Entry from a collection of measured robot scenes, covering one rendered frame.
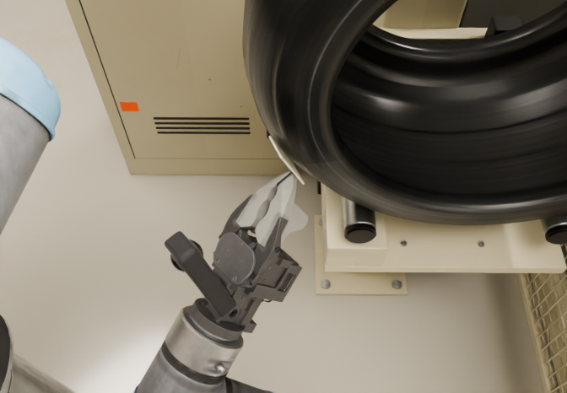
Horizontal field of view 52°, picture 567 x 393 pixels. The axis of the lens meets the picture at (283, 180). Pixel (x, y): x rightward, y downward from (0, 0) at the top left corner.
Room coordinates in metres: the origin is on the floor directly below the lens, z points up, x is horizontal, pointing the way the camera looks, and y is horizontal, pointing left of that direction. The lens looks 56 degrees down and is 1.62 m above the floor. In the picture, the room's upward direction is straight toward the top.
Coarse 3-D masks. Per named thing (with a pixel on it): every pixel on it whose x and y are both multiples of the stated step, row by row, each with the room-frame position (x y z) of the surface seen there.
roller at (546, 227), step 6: (558, 216) 0.41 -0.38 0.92; (564, 216) 0.41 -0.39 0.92; (546, 222) 0.41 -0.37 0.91; (552, 222) 0.41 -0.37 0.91; (558, 222) 0.41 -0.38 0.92; (564, 222) 0.40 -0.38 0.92; (546, 228) 0.40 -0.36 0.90; (552, 228) 0.40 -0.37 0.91; (558, 228) 0.40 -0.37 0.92; (564, 228) 0.40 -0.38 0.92; (546, 234) 0.40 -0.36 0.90; (552, 234) 0.39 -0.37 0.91; (558, 234) 0.39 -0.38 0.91; (564, 234) 0.39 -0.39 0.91; (552, 240) 0.39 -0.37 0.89; (558, 240) 0.39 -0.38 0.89; (564, 240) 0.39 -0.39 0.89
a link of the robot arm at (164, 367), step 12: (156, 360) 0.22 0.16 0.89; (168, 360) 0.22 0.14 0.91; (156, 372) 0.21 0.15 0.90; (168, 372) 0.21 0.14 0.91; (180, 372) 0.20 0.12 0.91; (192, 372) 0.20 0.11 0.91; (144, 384) 0.20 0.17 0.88; (156, 384) 0.20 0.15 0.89; (168, 384) 0.19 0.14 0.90; (180, 384) 0.19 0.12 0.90; (192, 384) 0.19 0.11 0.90; (204, 384) 0.19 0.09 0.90; (216, 384) 0.20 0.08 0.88
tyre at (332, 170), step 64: (256, 0) 0.44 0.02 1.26; (320, 0) 0.40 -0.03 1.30; (384, 0) 0.39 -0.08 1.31; (256, 64) 0.42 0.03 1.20; (320, 64) 0.39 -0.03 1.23; (384, 64) 0.66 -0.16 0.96; (448, 64) 0.66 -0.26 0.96; (512, 64) 0.66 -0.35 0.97; (320, 128) 0.39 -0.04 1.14; (384, 128) 0.56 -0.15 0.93; (448, 128) 0.58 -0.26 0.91; (512, 128) 0.56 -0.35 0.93; (384, 192) 0.39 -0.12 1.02; (448, 192) 0.46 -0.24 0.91; (512, 192) 0.41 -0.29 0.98
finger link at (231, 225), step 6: (246, 198) 0.39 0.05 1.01; (240, 204) 0.38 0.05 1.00; (246, 204) 0.38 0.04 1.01; (240, 210) 0.38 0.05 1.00; (234, 216) 0.37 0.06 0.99; (228, 222) 0.37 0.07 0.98; (234, 222) 0.37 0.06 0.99; (228, 228) 0.36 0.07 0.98; (234, 228) 0.36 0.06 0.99; (240, 228) 0.36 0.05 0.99; (222, 234) 0.36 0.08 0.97
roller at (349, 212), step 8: (344, 200) 0.45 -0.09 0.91; (344, 208) 0.43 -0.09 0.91; (352, 208) 0.43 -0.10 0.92; (360, 208) 0.43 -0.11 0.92; (368, 208) 0.43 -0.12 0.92; (344, 216) 0.42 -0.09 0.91; (352, 216) 0.42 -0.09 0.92; (360, 216) 0.41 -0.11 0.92; (368, 216) 0.41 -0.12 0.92; (344, 224) 0.41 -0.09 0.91; (352, 224) 0.40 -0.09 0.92; (360, 224) 0.40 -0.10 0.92; (368, 224) 0.40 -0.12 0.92; (344, 232) 0.40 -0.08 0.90; (352, 232) 0.39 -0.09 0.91; (360, 232) 0.39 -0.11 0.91; (368, 232) 0.39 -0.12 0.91; (352, 240) 0.39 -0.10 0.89; (360, 240) 0.39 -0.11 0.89; (368, 240) 0.39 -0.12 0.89
